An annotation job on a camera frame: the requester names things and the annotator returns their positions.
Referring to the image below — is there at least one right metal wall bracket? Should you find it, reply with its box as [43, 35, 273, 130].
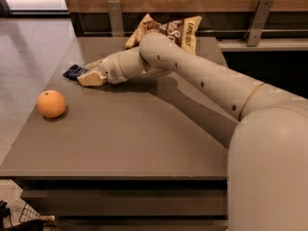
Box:
[244, 0, 274, 47]

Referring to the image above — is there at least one metal wall bracket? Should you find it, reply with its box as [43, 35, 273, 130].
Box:
[244, 0, 274, 47]
[107, 0, 124, 37]

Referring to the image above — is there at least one orange fruit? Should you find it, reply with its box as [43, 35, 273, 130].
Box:
[37, 90, 65, 118]

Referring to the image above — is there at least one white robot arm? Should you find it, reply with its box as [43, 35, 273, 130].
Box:
[78, 33, 308, 231]

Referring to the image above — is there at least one grey table drawer unit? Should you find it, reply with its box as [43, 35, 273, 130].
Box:
[15, 177, 228, 231]

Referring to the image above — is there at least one brown yellow chip bag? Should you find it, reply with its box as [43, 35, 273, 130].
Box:
[125, 13, 202, 54]

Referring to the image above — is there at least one black wire basket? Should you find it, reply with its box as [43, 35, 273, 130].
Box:
[0, 200, 56, 231]

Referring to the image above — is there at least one dark blue rxbar wrapper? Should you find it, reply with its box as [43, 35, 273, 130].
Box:
[63, 64, 88, 80]

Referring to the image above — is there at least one left metal wall bracket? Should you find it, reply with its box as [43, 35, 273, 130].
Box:
[107, 0, 124, 37]

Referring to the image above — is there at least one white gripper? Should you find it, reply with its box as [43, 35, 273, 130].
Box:
[77, 53, 124, 87]

